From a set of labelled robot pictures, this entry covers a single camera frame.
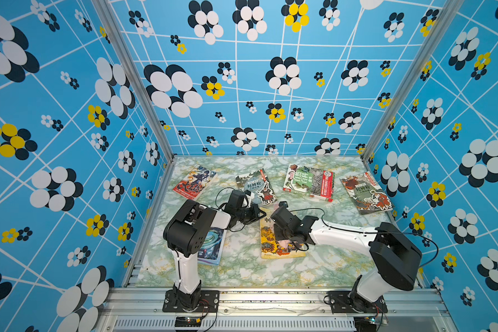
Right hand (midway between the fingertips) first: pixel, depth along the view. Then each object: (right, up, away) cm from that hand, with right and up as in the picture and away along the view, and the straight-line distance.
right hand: (279, 229), depth 88 cm
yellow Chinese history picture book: (-4, -7, -2) cm, 9 cm away
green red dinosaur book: (+18, +20, +17) cm, 32 cm away
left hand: (-4, +6, +6) cm, 9 cm away
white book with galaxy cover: (-29, -8, -3) cm, 30 cm away
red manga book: (-42, +20, +20) cm, 51 cm away
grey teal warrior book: (-8, +18, +18) cm, 27 cm away
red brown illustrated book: (+45, +14, +14) cm, 50 cm away
